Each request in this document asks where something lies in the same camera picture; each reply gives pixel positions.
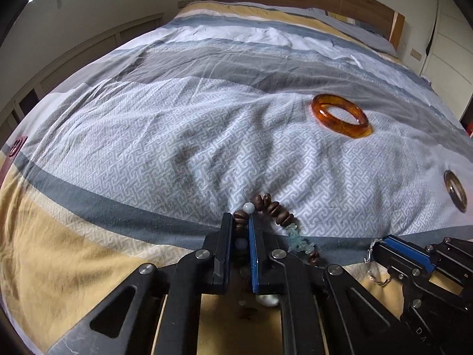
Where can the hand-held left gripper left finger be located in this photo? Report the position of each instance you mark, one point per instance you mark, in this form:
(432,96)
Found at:
(225,244)

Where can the striped pillow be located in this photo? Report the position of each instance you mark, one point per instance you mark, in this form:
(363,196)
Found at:
(369,33)

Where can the wall switch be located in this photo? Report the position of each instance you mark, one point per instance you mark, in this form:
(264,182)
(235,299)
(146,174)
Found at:
(415,54)

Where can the white wardrobe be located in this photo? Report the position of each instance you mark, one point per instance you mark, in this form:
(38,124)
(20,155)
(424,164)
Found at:
(451,63)

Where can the red bag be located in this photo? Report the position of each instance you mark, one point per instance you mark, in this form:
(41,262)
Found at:
(470,131)

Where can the dark brown bangle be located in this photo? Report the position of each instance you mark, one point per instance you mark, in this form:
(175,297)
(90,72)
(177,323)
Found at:
(451,186)

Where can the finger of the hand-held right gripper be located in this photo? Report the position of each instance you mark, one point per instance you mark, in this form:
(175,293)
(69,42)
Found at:
(406,249)
(395,262)

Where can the amber bangle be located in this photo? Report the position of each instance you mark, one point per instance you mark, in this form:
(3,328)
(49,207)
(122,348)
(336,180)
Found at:
(321,112)

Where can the striped duvet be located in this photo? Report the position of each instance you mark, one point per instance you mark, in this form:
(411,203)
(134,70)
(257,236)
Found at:
(184,118)

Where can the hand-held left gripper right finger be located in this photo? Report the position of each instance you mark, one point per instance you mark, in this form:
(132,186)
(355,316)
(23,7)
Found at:
(254,251)

